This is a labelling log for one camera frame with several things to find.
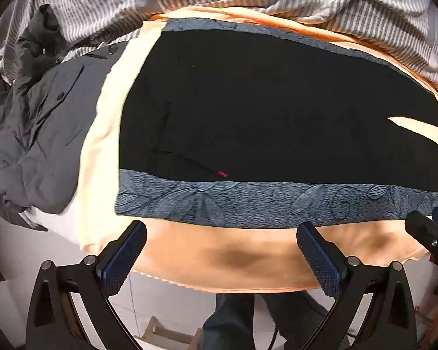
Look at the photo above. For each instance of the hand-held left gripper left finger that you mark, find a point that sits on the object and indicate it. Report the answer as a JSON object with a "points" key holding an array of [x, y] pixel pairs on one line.
{"points": [[126, 259]]}

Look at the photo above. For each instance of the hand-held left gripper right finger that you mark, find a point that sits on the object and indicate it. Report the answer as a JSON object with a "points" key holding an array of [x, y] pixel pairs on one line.
{"points": [[319, 259]]}

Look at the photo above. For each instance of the black pants with patterned band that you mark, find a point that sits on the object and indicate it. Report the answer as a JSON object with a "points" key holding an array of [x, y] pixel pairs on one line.
{"points": [[259, 116]]}

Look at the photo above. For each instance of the wooden stool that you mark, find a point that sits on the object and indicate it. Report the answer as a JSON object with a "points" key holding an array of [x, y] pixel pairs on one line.
{"points": [[168, 333]]}

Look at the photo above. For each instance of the peach bed sheet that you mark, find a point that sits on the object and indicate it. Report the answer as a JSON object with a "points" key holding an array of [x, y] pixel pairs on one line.
{"points": [[219, 255]]}

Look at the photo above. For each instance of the person's legs in jeans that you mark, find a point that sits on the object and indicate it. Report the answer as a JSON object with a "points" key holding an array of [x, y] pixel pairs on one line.
{"points": [[233, 321]]}

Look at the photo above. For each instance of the grey jacket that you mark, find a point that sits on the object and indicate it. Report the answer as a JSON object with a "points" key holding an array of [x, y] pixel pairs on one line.
{"points": [[40, 135]]}

